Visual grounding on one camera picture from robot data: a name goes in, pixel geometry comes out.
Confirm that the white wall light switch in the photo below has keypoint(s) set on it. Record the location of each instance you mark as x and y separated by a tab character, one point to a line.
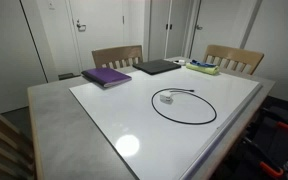
51	4

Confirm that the yellow green folded cloth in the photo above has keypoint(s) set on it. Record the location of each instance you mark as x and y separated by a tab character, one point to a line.
202	70

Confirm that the white closet door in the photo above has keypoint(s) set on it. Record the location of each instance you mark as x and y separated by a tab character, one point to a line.
180	30
157	30

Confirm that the brown wooden chair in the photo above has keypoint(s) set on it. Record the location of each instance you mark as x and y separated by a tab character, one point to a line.
117	53

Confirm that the dark wooden slatted chair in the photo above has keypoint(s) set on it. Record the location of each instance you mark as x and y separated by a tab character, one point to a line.
0	140

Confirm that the blue folded cloth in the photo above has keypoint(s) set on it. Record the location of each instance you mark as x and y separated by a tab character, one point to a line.
202	63

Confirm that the white charger power adapter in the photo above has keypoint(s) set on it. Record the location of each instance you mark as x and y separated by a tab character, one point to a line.
166	98

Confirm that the light wooden chair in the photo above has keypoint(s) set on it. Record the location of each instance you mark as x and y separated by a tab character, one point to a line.
234	54

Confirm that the white whiteboard panel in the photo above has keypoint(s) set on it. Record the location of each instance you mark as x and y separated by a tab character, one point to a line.
124	110

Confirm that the purple notebook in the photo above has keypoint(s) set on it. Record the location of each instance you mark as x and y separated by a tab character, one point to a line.
105	76

